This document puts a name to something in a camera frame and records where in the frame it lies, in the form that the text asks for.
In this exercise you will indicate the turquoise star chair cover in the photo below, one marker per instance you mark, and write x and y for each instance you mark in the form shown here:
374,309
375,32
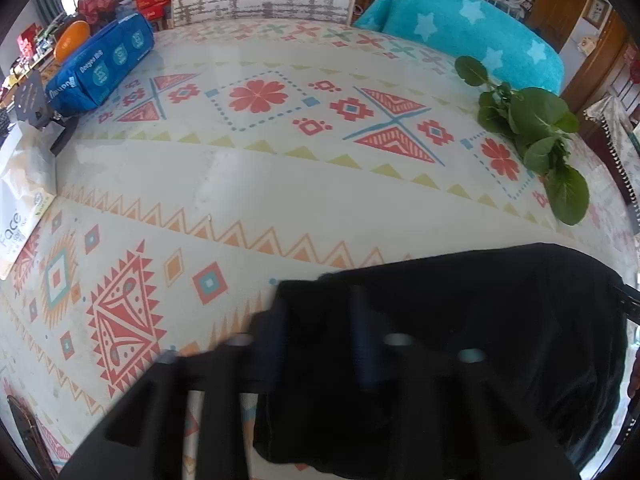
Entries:
509,50

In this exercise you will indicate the green leafy vegetable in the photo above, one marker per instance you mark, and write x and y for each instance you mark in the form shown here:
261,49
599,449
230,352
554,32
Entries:
539,124

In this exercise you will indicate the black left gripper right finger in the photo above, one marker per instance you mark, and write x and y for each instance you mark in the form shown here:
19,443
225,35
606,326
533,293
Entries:
448,385

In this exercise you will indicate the blue tissue pack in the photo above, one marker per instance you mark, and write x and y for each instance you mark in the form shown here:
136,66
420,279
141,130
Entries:
89,75

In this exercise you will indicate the white face tissue box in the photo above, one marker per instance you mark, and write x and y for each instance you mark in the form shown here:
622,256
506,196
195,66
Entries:
28,188

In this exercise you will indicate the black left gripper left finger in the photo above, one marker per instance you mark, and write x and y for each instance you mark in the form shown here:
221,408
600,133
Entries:
142,435

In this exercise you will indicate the black pants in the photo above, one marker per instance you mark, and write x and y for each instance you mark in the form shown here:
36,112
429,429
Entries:
305,413

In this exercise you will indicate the patterned tablecloth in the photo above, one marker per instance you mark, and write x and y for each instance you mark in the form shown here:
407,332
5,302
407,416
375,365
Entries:
240,153

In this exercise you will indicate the orange fruit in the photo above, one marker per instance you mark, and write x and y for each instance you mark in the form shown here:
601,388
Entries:
74,37

